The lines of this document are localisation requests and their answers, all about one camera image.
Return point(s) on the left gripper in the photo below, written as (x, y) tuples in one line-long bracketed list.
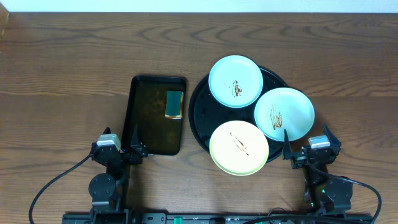
[(123, 156)]

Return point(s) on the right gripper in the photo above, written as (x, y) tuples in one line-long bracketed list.
[(298, 158)]

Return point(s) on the light blue plate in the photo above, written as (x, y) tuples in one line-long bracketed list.
[(284, 110), (235, 81)]

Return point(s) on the green yellow sponge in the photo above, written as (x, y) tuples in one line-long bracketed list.
[(174, 105)]

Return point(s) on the yellow plate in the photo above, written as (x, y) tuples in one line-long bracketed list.
[(239, 148)]

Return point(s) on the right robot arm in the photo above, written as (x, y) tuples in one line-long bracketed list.
[(328, 195)]

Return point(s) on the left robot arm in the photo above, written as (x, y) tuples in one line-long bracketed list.
[(109, 189)]

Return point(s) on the black rectangular tray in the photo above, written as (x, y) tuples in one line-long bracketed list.
[(146, 109)]

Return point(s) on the light blue plate top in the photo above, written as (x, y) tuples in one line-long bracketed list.
[(235, 81)]

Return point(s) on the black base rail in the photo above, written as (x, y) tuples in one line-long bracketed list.
[(162, 218)]

